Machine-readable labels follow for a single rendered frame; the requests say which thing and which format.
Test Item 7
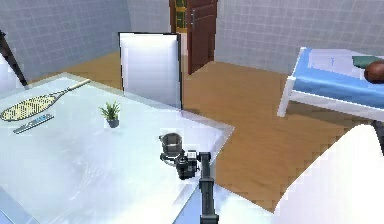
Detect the pale glass table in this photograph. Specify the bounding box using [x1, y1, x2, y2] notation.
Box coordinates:
[0, 72, 235, 224]

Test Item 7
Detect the brown ball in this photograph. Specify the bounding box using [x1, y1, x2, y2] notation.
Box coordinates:
[363, 60, 384, 85]

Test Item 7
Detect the brown room door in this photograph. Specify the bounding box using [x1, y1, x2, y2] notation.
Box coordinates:
[186, 0, 219, 76]

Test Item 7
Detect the white bed blue sheet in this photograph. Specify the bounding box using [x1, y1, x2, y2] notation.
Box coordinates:
[276, 46, 384, 123]

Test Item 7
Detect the dark green cloth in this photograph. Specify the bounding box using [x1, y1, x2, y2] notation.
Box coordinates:
[351, 55, 384, 70]

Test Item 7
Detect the yellow shelf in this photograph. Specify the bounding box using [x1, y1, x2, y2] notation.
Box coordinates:
[174, 0, 188, 34]

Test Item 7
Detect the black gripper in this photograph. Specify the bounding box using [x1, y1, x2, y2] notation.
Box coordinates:
[159, 152, 198, 181]

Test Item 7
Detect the grey blue remote control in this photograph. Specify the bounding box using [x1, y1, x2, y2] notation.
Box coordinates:
[12, 113, 55, 135]

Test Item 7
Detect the small green potted plant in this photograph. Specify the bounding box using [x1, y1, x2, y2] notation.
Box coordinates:
[98, 101, 122, 129]

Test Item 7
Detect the yellow tennis racket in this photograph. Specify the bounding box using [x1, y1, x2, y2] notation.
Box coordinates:
[0, 78, 92, 123]

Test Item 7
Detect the grey mug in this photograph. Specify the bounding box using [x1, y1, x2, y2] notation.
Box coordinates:
[158, 132, 185, 158]

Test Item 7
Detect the white pillow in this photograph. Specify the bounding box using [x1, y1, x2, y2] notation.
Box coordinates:
[307, 49, 369, 80]

